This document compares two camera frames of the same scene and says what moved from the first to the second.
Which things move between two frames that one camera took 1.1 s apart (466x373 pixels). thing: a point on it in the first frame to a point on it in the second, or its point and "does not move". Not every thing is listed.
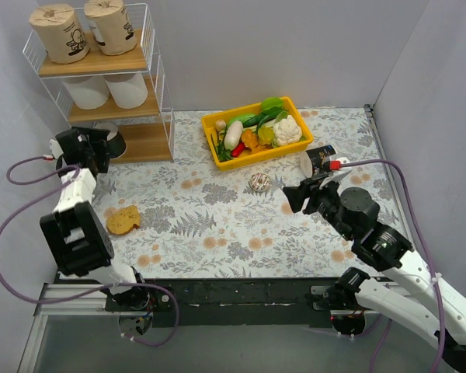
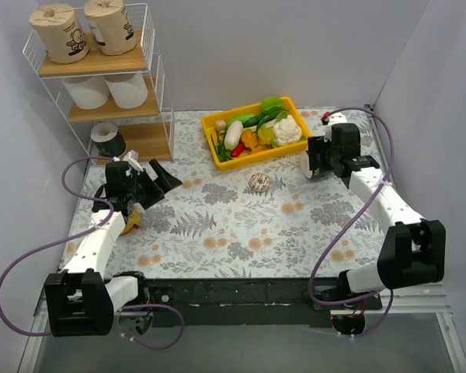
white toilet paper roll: x=87 y=92 does not move
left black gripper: x=99 y=149 to x=146 y=188
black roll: x=116 y=141 does not move
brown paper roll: x=112 y=26 does not move
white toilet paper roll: x=128 y=91 does not move
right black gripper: x=308 y=195 to x=316 y=156
